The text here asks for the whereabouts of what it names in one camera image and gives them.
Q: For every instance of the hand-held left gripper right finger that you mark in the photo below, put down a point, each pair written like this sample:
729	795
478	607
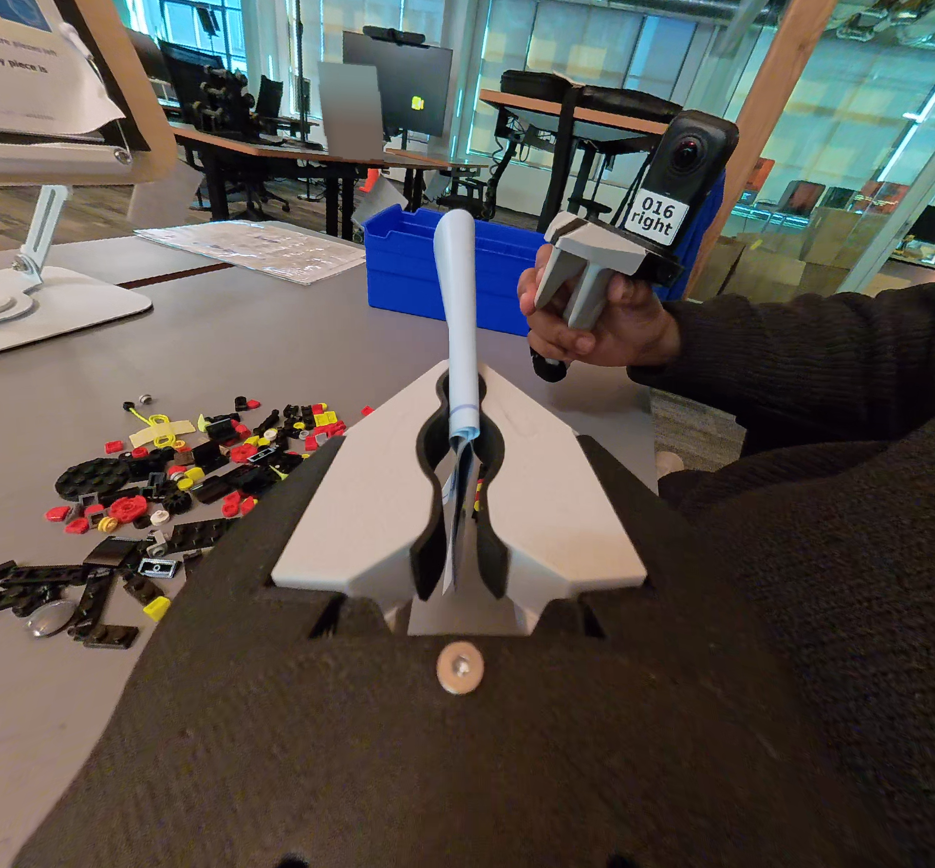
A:
570	517

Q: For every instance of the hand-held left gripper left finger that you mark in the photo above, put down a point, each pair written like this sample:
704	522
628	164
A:
358	510

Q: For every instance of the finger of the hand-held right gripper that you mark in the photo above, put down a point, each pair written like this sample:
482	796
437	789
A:
556	269
603	276

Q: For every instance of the lego instruction booklet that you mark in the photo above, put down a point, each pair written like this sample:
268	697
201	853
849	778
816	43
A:
456	298

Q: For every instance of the pile of lego pieces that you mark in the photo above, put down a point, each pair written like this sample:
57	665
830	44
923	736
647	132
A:
204	473

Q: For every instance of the person's right forearm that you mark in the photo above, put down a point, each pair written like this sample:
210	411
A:
803	364

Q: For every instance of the clear round lego dome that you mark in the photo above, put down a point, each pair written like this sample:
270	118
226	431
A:
50	618

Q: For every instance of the person's right hand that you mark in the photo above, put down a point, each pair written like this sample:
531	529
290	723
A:
628	331

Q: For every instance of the blue fabric panel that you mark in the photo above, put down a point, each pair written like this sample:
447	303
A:
697	254

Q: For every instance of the cardboard box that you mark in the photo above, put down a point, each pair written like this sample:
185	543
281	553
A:
840	236
760	269

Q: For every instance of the wooden-top standing desk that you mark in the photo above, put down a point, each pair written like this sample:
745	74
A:
555	112

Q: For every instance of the blue plastic bin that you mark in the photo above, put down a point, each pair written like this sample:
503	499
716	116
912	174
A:
409	269

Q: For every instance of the hanging white paper sheet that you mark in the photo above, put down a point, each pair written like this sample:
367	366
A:
387	196

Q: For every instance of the orange traffic cone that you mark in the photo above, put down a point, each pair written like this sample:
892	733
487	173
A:
371	181

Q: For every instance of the large black monitor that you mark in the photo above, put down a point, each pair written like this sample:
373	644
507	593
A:
409	79

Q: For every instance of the clear plastic bag with papers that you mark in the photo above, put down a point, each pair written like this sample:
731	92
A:
256	250

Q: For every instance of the black webcam bar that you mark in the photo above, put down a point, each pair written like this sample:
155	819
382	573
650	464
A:
394	36

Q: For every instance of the long wooden-top desk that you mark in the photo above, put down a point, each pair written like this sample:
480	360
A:
292	148

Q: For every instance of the person's dark sweater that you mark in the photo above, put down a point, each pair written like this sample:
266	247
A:
840	627

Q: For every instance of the black tripod pole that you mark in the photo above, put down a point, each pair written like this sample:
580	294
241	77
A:
298	42

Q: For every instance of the grey panel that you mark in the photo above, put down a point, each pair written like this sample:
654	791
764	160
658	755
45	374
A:
168	196

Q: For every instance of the small black monitor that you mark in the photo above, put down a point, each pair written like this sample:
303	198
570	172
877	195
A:
186	75

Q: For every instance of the printed paper sheet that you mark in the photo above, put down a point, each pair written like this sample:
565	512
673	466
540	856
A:
44	64

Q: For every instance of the wooden post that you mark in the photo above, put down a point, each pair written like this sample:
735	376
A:
803	42

